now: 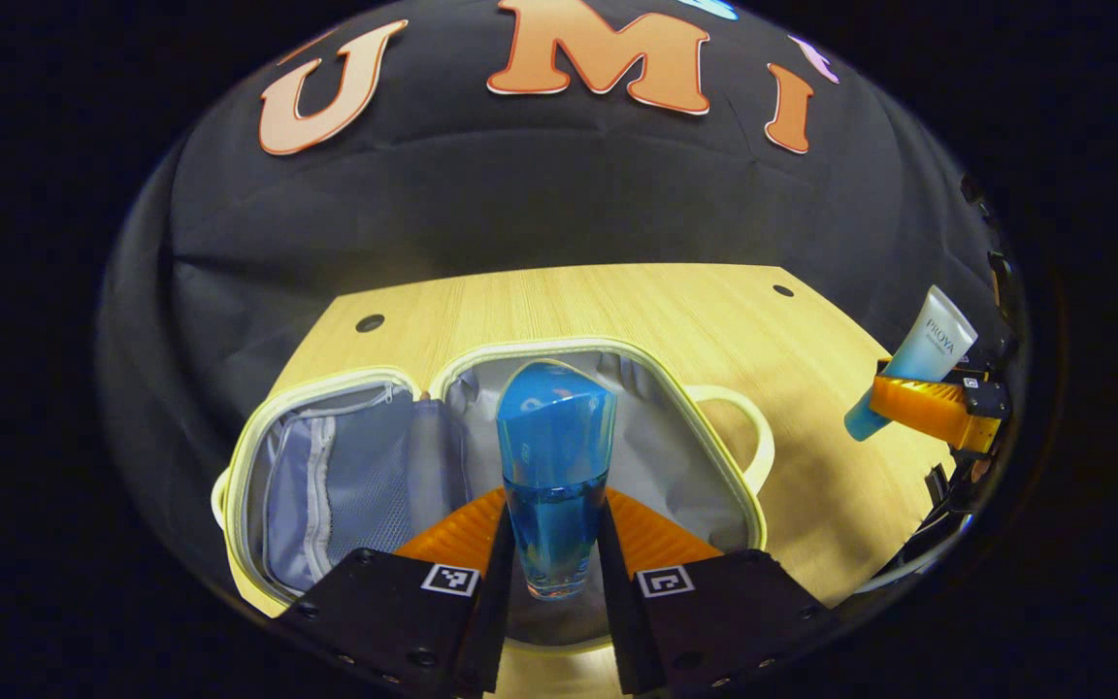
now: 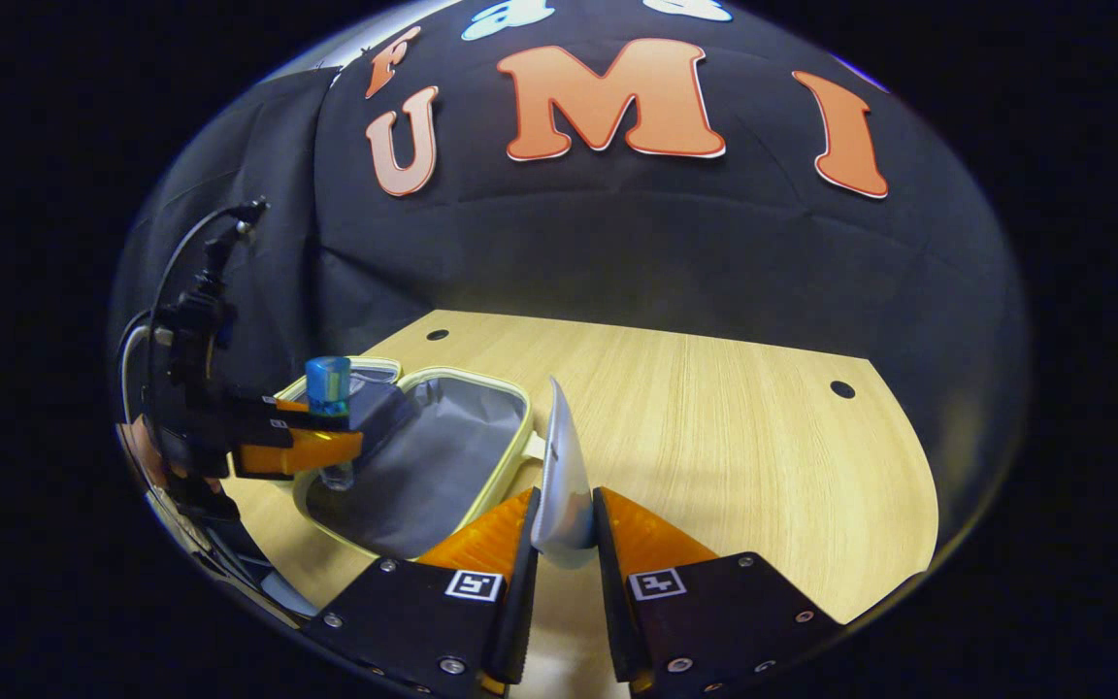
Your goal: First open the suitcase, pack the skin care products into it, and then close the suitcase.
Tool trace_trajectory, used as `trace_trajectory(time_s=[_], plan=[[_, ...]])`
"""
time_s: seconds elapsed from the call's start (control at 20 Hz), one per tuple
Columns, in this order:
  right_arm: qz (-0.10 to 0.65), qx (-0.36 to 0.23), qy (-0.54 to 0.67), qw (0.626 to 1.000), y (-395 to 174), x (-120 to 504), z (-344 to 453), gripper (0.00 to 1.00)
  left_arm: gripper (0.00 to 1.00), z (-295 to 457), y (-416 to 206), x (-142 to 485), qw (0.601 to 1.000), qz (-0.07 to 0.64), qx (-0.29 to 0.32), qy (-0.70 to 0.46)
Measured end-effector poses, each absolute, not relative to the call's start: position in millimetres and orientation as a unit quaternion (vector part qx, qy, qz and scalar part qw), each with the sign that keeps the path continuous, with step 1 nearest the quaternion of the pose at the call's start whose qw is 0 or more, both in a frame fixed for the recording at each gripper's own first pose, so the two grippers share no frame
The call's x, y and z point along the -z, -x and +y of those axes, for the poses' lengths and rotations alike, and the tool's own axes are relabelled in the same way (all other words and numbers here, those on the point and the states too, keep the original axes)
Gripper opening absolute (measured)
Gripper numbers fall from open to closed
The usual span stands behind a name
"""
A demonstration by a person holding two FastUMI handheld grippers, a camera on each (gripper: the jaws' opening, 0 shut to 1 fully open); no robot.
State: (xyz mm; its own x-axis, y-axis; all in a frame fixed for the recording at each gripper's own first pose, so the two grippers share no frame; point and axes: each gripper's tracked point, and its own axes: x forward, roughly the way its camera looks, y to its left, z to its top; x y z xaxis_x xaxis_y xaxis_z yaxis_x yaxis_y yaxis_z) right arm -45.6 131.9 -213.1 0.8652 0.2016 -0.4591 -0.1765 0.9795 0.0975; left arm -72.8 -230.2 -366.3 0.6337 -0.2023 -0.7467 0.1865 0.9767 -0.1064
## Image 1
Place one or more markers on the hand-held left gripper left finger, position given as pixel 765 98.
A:
pixel 491 621

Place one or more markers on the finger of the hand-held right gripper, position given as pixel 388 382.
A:
pixel 918 408

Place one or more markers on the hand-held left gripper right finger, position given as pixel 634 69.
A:
pixel 617 621

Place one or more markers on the blue and white tube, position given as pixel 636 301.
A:
pixel 933 340

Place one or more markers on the pale yellow suitcase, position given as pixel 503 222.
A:
pixel 355 485

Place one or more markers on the blue glass bottle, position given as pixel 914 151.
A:
pixel 554 437

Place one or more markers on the black backdrop cloth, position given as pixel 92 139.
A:
pixel 147 369
pixel 569 194

